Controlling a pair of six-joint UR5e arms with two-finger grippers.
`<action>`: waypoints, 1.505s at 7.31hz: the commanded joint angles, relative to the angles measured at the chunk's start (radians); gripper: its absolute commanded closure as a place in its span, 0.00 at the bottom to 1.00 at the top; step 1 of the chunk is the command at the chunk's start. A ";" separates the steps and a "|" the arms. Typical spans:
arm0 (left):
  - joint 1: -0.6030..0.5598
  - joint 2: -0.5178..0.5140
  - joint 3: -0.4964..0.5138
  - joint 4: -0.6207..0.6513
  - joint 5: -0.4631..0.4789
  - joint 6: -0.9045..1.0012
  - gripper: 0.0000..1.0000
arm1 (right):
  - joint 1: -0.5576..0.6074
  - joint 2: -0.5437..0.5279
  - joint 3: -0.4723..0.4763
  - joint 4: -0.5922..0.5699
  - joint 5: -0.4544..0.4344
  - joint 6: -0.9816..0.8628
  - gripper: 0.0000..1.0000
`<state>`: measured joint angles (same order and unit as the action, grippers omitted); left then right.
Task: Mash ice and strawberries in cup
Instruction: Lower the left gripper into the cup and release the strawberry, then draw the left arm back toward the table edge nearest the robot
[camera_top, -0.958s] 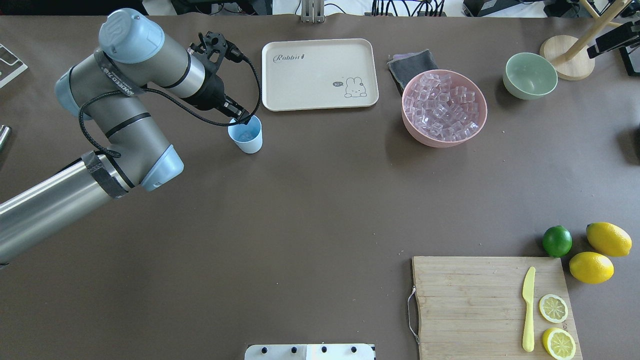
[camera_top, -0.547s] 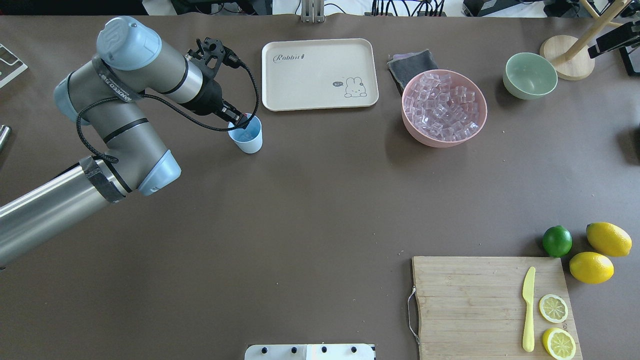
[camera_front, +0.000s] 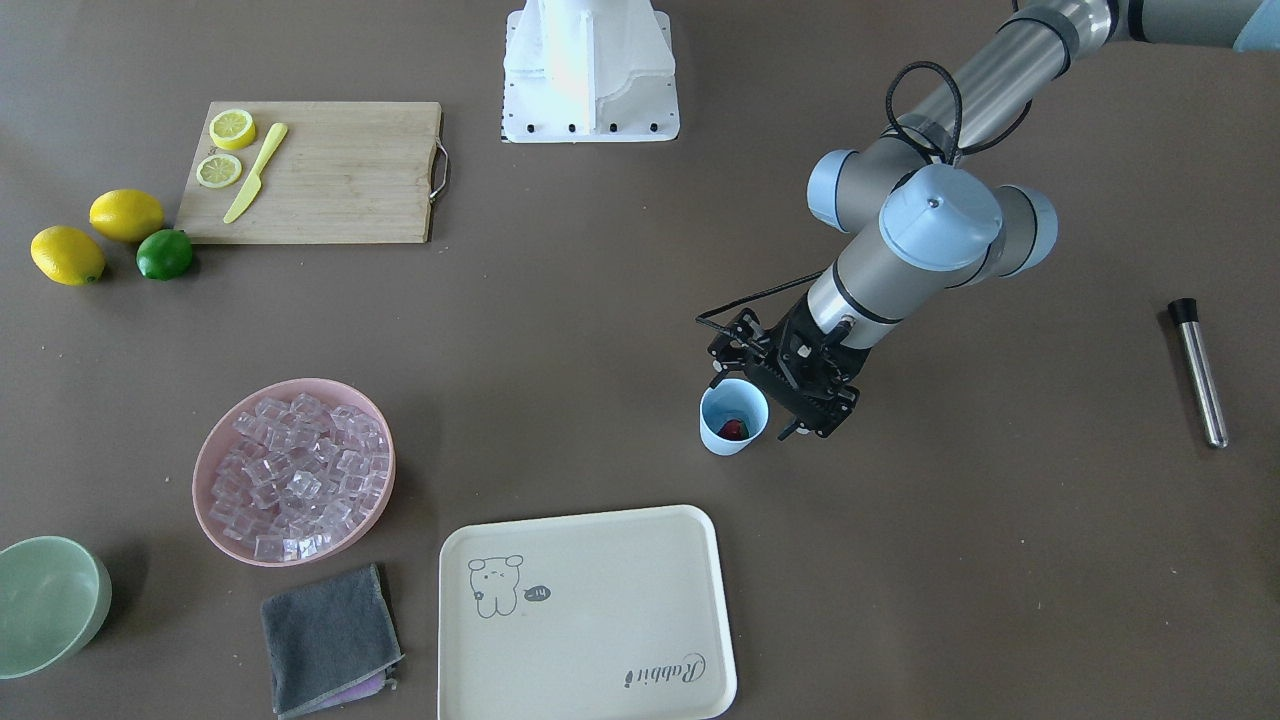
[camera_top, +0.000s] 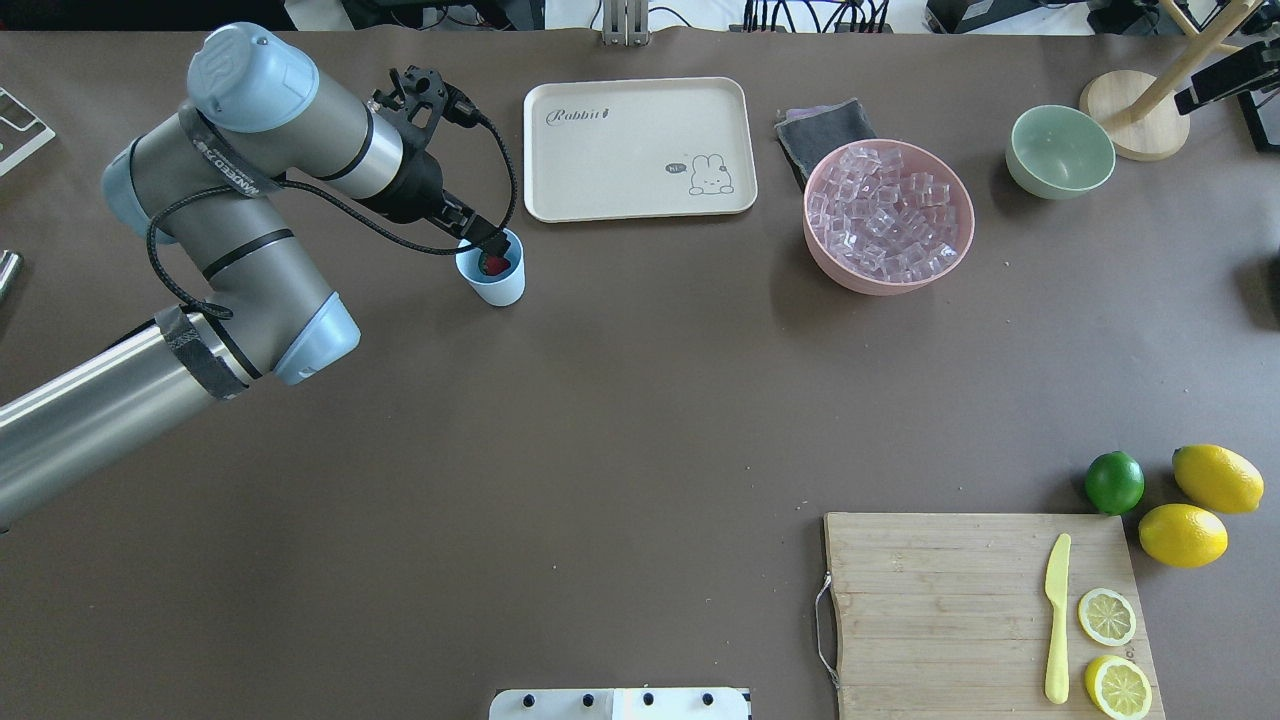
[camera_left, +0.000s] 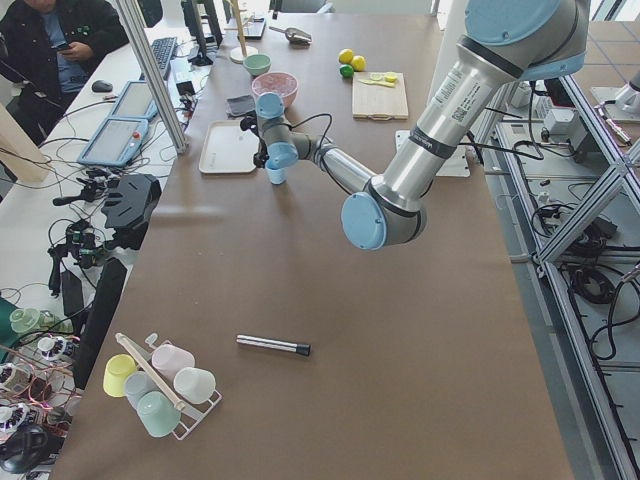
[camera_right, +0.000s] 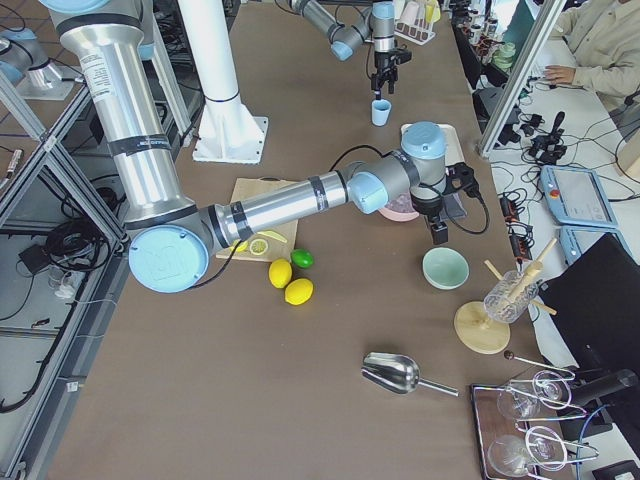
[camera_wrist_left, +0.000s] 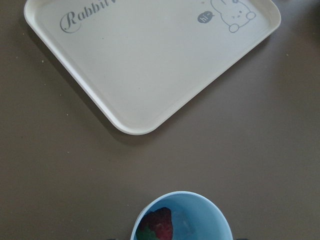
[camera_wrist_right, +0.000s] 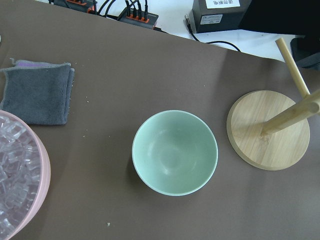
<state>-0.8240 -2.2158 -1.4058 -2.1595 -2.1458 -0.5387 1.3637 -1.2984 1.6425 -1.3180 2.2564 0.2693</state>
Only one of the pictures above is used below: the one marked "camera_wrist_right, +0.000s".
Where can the wooden cup stand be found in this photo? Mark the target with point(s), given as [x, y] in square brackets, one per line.
[267, 129]

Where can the pink bowl of ice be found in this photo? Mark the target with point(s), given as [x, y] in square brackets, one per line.
[25, 174]

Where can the green ceramic bowl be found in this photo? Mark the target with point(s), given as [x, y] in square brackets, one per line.
[174, 153]

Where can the grey folded cloth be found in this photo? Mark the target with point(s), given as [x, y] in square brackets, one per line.
[38, 93]

